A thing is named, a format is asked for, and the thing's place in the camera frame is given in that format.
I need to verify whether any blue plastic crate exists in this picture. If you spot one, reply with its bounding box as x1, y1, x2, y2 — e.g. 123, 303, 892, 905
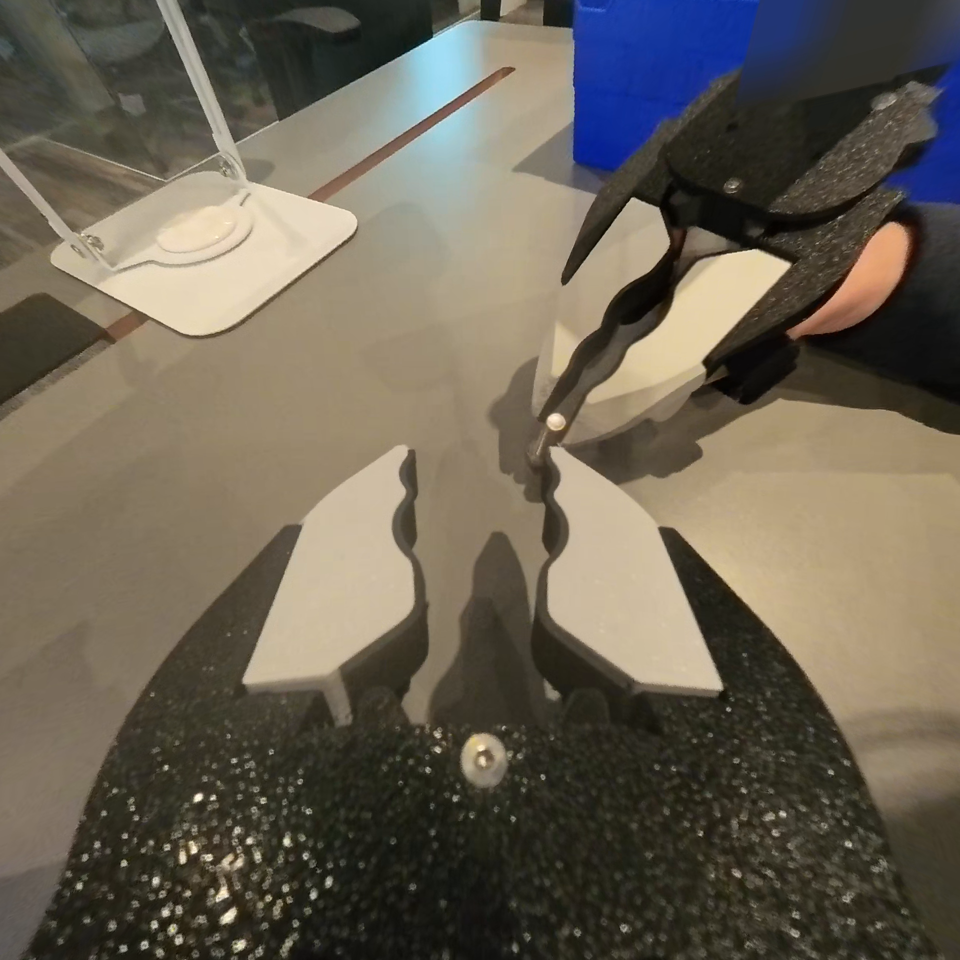
572, 0, 759, 168

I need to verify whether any white acrylic sign stand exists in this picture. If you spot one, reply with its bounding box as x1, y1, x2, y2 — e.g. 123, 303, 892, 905
0, 0, 359, 339

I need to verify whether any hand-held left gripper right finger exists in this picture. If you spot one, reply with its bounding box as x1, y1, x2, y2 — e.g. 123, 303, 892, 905
531, 446, 726, 702

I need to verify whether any silver metal bolt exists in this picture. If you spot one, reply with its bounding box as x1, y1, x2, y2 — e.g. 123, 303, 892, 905
527, 411, 569, 472

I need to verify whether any black office chair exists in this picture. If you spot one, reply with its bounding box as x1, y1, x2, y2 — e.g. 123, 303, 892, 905
247, 0, 436, 125

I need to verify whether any person's right forearm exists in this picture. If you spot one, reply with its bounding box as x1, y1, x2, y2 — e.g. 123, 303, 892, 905
806, 201, 960, 436

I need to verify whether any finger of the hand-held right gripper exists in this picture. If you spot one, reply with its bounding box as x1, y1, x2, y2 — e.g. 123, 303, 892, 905
534, 225, 687, 421
555, 246, 796, 447

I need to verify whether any person's right hand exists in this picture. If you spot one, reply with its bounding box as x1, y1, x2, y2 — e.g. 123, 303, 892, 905
795, 219, 924, 340

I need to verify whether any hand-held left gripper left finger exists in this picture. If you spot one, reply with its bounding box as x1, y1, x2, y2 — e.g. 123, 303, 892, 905
241, 444, 430, 727

